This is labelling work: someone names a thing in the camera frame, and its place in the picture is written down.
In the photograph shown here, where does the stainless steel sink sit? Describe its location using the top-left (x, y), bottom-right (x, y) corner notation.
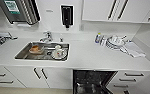
top-left (13, 40), bottom-right (71, 63)

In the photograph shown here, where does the orange bowl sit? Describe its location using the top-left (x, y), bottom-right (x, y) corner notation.
top-left (28, 44), bottom-right (46, 55)

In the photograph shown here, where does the white three-door wall cabinet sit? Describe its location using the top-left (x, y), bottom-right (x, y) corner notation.
top-left (81, 0), bottom-right (150, 24)

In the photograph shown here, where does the black soap dispenser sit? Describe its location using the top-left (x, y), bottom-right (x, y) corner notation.
top-left (59, 3), bottom-right (74, 29)

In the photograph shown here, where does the paper towel dispenser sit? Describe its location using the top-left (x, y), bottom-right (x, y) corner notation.
top-left (0, 0), bottom-right (42, 26)

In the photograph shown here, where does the stack of white plates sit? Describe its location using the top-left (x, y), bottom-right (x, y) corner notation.
top-left (106, 34), bottom-right (128, 51)

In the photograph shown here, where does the chrome faucet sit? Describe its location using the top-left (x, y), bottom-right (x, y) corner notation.
top-left (39, 30), bottom-right (54, 43)

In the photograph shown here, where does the white cup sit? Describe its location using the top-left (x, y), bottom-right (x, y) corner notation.
top-left (51, 44), bottom-right (68, 61)

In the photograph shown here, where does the white two-door sink cabinet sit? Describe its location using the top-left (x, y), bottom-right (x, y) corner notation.
top-left (5, 66), bottom-right (75, 91)

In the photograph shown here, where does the white wall outlet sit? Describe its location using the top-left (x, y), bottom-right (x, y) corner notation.
top-left (79, 23), bottom-right (85, 32)

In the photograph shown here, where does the chrome sink knob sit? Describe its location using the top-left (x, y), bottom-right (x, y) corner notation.
top-left (59, 35), bottom-right (65, 43)

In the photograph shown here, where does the small white bottle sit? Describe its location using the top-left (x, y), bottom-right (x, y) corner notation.
top-left (100, 35), bottom-right (107, 47)

